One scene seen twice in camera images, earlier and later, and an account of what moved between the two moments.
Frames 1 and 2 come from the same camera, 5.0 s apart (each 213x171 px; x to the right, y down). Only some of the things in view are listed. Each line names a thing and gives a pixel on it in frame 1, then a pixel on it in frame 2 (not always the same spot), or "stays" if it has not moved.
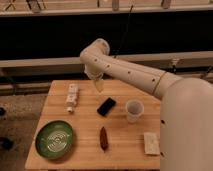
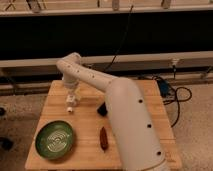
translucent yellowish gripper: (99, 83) → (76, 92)
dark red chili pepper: (103, 139) stays
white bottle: (72, 96) stays
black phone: (106, 106) stays
